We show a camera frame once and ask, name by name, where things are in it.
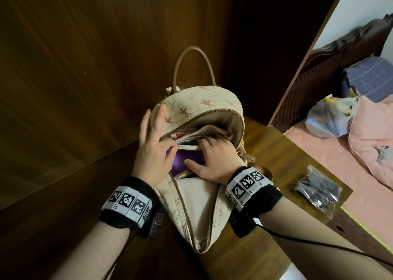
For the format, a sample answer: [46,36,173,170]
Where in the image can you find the person's left hand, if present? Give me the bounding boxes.
[131,104,179,189]

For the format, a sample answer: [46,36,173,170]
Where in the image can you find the person's right hand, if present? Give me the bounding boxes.
[183,135,246,186]

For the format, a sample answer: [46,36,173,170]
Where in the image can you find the small purple pad pack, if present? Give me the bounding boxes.
[165,147,206,176]

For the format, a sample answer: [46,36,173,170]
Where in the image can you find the cream patterned backpack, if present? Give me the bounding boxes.
[149,45,274,255]

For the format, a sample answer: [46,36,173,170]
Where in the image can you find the clear plastic bag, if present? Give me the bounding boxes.
[294,165,343,219]

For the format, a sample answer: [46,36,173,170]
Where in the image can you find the person's left forearm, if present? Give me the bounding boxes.
[49,221,131,280]

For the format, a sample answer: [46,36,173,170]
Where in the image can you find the person's right forearm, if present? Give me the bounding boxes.
[259,196,393,280]

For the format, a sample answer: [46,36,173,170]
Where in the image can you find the right black marker wristband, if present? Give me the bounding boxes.
[224,166,283,218]

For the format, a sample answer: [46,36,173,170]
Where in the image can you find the black marker wristband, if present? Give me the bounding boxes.
[224,166,283,218]
[99,177,159,230]

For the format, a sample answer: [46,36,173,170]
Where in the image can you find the left black marker wristband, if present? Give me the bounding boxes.
[99,177,159,230]

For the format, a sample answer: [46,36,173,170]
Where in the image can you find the translucent plastic shopping bag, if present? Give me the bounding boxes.
[304,94,358,138]

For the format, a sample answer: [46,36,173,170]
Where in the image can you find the pink bed sheet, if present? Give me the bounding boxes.
[284,122,393,246]

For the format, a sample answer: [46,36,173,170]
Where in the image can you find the dark wooden shelf cabinet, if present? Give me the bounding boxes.
[227,0,350,127]

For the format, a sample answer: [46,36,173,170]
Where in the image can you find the dark carved bed headboard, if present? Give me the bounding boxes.
[271,12,393,133]

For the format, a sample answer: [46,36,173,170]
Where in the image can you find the pink quilt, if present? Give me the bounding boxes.
[347,95,393,190]

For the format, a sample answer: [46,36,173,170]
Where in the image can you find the blue checkered pillow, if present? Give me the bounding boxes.
[343,56,393,103]

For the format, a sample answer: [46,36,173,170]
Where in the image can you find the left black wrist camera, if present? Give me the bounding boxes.
[138,204,165,240]

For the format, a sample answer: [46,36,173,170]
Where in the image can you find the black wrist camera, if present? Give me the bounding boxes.
[228,208,257,238]
[138,204,165,240]

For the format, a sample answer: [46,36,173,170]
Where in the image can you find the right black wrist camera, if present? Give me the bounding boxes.
[228,208,257,238]

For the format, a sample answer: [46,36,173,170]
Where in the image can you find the left black camera cable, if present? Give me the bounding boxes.
[103,230,139,280]

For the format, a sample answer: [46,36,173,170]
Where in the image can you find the black camera cable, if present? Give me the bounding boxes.
[256,224,393,266]
[103,230,139,280]

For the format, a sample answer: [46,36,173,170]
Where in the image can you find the right black camera cable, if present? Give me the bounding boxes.
[256,224,393,266]

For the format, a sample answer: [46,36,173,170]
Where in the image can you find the dark wooden bed rail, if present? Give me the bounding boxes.
[327,208,393,273]

